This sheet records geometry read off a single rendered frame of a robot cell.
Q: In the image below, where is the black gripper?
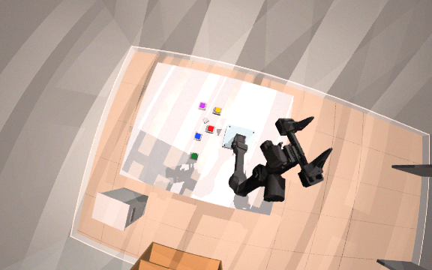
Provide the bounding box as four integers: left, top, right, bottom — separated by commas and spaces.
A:
275, 116, 333, 188

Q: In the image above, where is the purple button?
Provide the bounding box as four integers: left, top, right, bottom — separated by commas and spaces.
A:
198, 102, 207, 110

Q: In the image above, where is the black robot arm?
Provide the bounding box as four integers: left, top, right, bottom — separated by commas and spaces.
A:
228, 133, 291, 202

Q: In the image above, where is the green button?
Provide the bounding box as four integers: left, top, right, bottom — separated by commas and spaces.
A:
190, 152, 199, 161

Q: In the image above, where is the red button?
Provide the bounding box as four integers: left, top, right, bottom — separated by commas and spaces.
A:
206, 125, 215, 134

